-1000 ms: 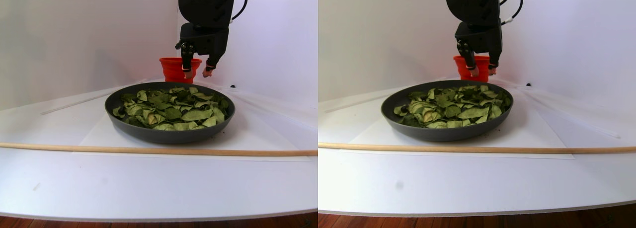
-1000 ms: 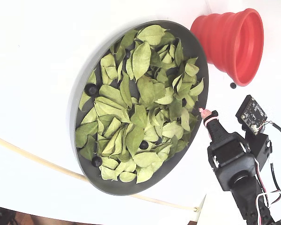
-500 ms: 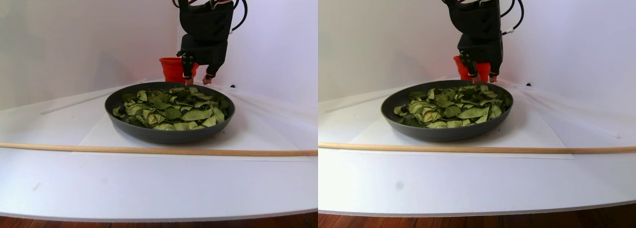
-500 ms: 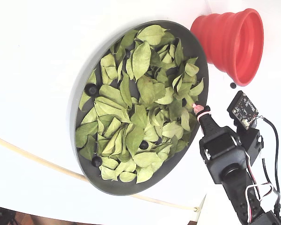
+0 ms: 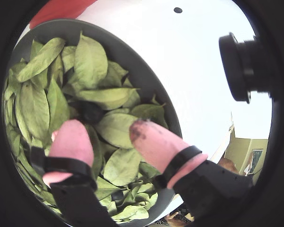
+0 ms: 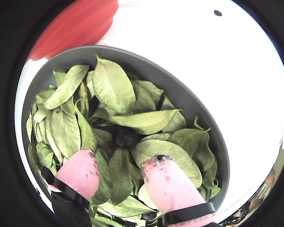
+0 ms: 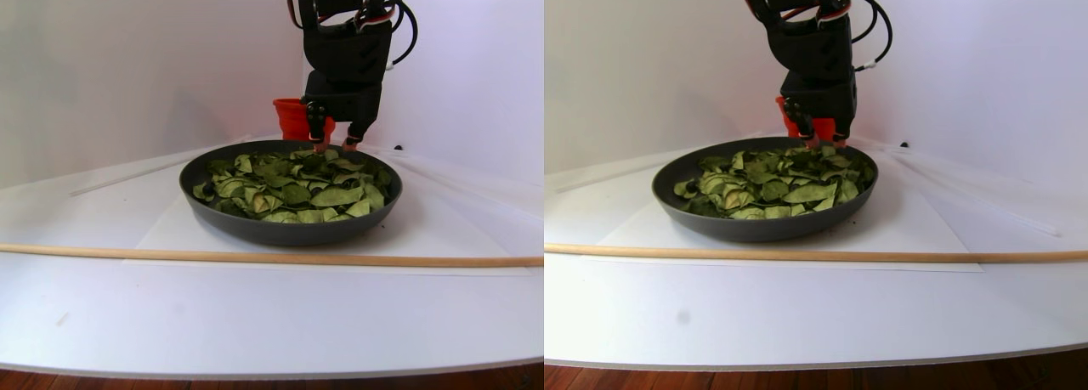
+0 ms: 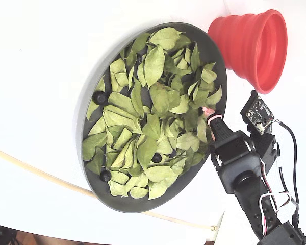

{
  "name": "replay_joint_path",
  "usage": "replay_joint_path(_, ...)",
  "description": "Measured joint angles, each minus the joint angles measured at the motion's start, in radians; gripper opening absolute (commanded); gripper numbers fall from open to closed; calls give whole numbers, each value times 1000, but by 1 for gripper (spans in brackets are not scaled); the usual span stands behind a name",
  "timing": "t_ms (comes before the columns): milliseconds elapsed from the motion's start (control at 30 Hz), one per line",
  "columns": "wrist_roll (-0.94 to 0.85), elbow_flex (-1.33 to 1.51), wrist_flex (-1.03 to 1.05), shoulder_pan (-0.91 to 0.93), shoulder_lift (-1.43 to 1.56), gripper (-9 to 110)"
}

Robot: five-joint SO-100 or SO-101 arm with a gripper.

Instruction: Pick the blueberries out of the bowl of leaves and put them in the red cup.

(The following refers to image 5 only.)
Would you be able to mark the pink tipped gripper finger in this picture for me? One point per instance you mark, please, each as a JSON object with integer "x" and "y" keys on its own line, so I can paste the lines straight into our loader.
{"x": 71, "y": 139}
{"x": 156, "y": 144}

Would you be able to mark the dark blueberry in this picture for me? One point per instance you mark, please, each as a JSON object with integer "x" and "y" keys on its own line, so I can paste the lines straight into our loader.
{"x": 91, "y": 113}

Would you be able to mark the pile of green leaves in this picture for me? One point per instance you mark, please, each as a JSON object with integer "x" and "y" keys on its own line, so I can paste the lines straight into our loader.
{"x": 90, "y": 61}

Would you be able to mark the dark grey round bowl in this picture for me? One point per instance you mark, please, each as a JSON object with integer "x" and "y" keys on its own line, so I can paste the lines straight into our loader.
{"x": 132, "y": 61}

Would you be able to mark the red collapsible silicone cup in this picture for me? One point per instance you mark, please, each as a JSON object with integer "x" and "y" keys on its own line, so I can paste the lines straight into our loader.
{"x": 56, "y": 11}

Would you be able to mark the small black round knob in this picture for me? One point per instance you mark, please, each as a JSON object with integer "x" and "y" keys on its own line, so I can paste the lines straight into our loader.
{"x": 177, "y": 10}

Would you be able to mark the dark framed wall picture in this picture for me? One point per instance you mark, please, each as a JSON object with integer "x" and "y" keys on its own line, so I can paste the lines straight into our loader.
{"x": 256, "y": 159}

